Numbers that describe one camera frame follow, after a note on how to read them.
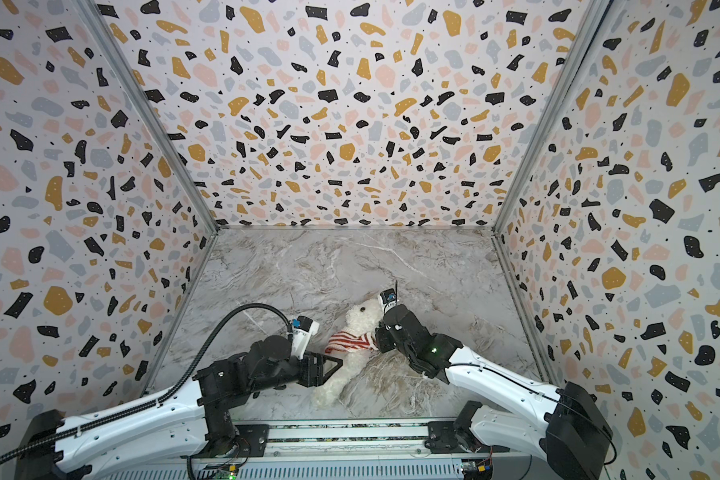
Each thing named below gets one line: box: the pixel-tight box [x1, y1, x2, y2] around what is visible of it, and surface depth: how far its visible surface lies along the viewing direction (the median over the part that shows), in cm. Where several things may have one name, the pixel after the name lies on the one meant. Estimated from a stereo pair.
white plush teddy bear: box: [315, 299, 383, 409], surface depth 81 cm
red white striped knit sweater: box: [324, 331, 376, 354], surface depth 81 cm
